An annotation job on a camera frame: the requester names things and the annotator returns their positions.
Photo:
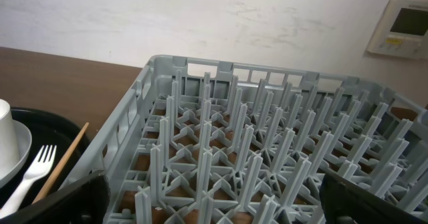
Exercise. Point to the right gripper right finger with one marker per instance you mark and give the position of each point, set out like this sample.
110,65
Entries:
344,202

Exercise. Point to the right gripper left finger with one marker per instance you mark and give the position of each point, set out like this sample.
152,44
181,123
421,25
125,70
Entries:
83,201

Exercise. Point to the grey dishwasher rack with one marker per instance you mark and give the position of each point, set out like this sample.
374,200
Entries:
206,141

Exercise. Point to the wooden chopstick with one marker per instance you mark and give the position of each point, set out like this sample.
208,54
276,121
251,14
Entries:
60,166

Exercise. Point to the white plastic fork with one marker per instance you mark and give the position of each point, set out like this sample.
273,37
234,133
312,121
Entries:
38,169

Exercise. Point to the light grey plate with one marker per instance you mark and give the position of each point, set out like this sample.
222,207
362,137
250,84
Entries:
24,140

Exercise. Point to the white cup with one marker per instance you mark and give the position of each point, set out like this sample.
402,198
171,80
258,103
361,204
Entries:
9,146

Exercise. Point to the wall control panel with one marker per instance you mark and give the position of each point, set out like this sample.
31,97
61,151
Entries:
401,31

